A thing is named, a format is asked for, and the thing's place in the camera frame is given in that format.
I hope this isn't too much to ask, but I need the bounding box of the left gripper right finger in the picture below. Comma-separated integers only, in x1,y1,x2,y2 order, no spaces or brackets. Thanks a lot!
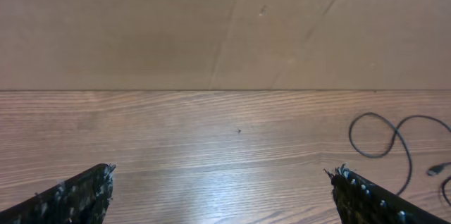
325,165,450,224

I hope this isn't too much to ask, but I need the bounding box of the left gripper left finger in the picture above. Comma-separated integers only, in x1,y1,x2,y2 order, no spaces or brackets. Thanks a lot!
1,163,116,224

